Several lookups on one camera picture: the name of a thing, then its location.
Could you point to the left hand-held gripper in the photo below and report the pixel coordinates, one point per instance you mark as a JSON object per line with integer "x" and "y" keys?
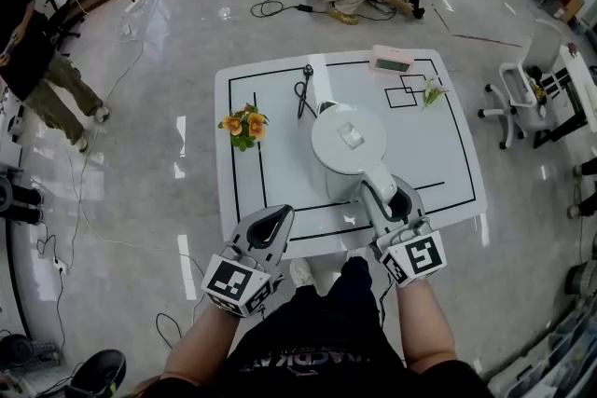
{"x": 233, "y": 286}

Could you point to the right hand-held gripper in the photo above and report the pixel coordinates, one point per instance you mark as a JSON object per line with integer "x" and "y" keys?
{"x": 417, "y": 258}

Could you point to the white electric kettle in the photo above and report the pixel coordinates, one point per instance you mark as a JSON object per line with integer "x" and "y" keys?
{"x": 345, "y": 154}

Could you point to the person's right forearm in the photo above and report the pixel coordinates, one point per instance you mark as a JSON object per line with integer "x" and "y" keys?
{"x": 426, "y": 331}

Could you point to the person's left forearm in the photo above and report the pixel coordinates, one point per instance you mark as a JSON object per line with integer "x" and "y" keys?
{"x": 198, "y": 345}

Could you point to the person's white shoe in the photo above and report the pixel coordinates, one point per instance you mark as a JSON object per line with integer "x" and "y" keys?
{"x": 301, "y": 272}

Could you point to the person's dark shorts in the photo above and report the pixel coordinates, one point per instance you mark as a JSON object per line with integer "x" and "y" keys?
{"x": 340, "y": 303}

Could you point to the orange flower bouquet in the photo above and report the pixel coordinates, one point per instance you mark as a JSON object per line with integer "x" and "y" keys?
{"x": 254, "y": 126}

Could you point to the pale pink flower sprig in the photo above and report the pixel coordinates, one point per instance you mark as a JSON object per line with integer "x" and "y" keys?
{"x": 431, "y": 93}

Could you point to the person's black shirt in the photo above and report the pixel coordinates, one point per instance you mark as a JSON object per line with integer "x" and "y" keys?
{"x": 317, "y": 368}

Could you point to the pink digital clock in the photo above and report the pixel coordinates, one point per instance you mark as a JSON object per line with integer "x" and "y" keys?
{"x": 392, "y": 58}

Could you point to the small yellow flower bunch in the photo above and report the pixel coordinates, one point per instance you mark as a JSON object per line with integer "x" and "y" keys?
{"x": 539, "y": 92}

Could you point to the white power strip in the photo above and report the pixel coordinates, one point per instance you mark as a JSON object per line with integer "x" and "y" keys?
{"x": 59, "y": 265}

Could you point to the cluttered storage shelf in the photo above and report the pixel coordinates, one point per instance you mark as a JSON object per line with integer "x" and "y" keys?
{"x": 555, "y": 359}

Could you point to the white office chair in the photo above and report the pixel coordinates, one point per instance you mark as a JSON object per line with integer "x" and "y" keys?
{"x": 543, "y": 49}

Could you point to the small pink flower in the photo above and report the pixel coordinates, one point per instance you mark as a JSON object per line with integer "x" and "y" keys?
{"x": 572, "y": 50}

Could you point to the white desk with black frame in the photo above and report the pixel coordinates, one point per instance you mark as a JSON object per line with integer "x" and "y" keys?
{"x": 580, "y": 79}

